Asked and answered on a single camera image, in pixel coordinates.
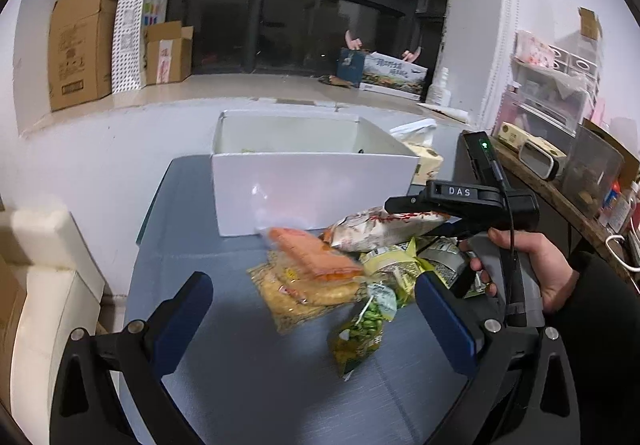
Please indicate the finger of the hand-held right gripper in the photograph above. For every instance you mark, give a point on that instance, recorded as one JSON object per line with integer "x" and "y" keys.
{"x": 407, "y": 205}

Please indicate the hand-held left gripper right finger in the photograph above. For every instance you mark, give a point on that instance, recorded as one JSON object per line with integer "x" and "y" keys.
{"x": 444, "y": 320}

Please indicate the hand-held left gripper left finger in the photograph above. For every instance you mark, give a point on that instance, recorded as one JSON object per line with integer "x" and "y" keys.
{"x": 186, "y": 307}

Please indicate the white red-print snack bag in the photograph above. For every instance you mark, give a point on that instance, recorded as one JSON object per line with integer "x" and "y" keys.
{"x": 380, "y": 227}

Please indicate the white cardboard box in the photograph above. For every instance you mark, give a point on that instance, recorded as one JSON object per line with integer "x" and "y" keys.
{"x": 310, "y": 185}

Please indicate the person's right forearm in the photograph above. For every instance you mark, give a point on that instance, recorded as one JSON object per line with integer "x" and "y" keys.
{"x": 600, "y": 350}

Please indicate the person's right hand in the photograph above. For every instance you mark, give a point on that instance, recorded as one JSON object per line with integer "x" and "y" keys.
{"x": 547, "y": 270}

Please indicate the beige printed carton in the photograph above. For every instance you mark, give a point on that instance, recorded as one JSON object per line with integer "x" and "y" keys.
{"x": 425, "y": 164}

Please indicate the grey-green snack packet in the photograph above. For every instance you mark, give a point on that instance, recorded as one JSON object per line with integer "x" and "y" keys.
{"x": 447, "y": 257}

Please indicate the yellow-green snack packet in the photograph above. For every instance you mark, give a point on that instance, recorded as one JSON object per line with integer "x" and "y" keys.
{"x": 395, "y": 270}

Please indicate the cream small box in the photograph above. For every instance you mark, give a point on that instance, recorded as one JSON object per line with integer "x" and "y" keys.
{"x": 514, "y": 135}

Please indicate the cream framed table clock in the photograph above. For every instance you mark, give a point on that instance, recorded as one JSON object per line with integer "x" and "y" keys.
{"x": 541, "y": 157}

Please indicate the white plastic bag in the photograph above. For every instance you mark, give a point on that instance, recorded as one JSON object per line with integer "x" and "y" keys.
{"x": 412, "y": 131}

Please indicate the green pea snack packet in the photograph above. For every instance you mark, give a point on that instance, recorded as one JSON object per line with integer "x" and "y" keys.
{"x": 362, "y": 330}

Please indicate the wooden shelf board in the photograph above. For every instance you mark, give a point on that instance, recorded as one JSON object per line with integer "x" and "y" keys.
{"x": 565, "y": 205}

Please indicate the orange snack packet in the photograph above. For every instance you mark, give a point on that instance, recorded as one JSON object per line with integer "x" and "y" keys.
{"x": 315, "y": 257}

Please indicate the clear yellow cracker packet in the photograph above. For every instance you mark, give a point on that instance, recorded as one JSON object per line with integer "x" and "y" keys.
{"x": 295, "y": 300}

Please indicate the clear acrylic container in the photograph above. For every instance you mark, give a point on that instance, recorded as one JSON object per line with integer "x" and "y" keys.
{"x": 592, "y": 172}

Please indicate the white plastic bottle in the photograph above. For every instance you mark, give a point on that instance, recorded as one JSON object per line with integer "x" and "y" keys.
{"x": 439, "y": 90}

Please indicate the small colourful label bottle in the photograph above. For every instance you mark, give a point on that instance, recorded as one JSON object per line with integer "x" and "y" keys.
{"x": 611, "y": 202}

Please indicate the landscape print flat box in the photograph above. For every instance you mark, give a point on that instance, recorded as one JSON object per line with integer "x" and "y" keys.
{"x": 395, "y": 75}

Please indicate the clear drawer organiser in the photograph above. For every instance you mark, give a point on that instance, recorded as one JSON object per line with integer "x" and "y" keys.
{"x": 550, "y": 85}

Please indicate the cream leather sofa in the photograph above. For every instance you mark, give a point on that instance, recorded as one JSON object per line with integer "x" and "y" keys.
{"x": 45, "y": 285}

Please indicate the dark blue gift box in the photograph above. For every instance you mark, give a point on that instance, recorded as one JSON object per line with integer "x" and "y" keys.
{"x": 350, "y": 67}

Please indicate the small open cardboard box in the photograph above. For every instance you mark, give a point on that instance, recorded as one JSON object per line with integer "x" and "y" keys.
{"x": 167, "y": 55}

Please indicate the dotted white paper bag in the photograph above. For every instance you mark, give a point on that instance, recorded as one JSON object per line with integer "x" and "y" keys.
{"x": 131, "y": 35}

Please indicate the large brown cardboard box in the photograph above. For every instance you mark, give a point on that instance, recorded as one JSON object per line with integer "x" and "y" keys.
{"x": 80, "y": 50}

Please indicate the brown cardboard wall tag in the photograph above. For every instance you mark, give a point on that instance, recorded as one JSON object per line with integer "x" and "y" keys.
{"x": 591, "y": 23}

